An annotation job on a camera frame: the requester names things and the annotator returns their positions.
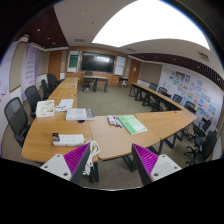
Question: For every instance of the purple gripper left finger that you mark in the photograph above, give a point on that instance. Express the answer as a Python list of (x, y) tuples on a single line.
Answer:
[(69, 166)]

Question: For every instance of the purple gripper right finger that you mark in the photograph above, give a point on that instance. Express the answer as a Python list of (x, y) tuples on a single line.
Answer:
[(152, 167)]

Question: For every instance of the black charger plug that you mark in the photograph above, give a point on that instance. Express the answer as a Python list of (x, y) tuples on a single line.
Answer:
[(55, 136)]

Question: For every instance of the white power strip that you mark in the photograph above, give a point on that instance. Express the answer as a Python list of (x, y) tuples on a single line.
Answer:
[(68, 140)]

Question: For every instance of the green booklet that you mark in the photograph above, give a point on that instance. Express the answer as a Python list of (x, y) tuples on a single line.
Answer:
[(132, 124)]

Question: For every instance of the blue marker pen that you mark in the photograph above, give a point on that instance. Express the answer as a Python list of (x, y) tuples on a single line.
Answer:
[(118, 122)]

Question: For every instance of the black office chair near right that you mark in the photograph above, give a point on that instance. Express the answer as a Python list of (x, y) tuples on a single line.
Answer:
[(204, 148)]

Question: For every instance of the black office chair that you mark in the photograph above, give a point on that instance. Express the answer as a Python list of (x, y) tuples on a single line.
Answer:
[(33, 98), (17, 119), (204, 148), (45, 89)]

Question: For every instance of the white marker box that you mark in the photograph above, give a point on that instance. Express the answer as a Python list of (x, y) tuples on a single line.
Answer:
[(111, 120)]

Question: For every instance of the red marker pen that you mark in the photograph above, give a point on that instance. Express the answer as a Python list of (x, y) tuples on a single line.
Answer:
[(115, 122)]

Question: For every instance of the white paper sheets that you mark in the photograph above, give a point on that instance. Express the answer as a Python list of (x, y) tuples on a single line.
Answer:
[(64, 105)]

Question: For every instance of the white tissue box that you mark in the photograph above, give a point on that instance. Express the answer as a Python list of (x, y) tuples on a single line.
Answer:
[(45, 109)]

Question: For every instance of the right row wooden tables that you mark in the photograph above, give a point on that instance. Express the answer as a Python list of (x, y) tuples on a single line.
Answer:
[(145, 94)]

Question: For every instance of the black office chair near left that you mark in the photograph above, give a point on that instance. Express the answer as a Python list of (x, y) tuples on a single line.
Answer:
[(17, 119)]

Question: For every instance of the small desk at front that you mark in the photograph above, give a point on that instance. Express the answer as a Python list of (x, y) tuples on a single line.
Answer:
[(95, 80)]

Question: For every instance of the left whiteboard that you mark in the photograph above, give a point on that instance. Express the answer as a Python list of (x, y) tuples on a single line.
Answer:
[(73, 60)]

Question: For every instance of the whiteboard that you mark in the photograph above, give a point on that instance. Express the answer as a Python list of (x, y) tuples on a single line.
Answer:
[(120, 65), (73, 60)]

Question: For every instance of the right whiteboard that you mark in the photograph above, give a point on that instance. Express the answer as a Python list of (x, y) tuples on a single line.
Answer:
[(120, 65)]

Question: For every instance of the colourful wall poster board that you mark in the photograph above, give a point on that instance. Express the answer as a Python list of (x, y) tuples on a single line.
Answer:
[(192, 87)]

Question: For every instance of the large black wall screen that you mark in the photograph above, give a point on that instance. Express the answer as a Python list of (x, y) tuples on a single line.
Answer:
[(97, 62)]

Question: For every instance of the purple wall banner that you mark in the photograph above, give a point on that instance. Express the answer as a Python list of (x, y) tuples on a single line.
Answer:
[(29, 69)]

